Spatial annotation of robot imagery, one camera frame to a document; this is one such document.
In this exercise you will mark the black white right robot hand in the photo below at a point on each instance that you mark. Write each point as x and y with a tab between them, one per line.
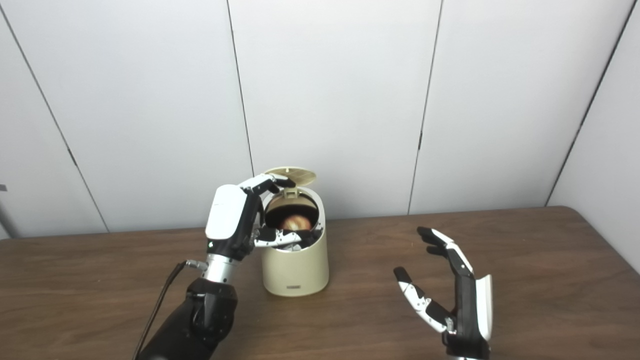
467	310

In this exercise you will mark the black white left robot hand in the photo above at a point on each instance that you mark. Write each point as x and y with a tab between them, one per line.
227	215

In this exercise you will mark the red apple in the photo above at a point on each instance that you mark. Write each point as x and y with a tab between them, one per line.
296	222

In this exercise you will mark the cream round bin lid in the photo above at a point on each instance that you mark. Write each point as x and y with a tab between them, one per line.
295	175

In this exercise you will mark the cream-colored round bin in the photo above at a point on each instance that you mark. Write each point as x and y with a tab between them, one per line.
295	272

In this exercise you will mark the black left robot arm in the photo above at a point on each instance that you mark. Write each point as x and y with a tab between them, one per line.
200	315

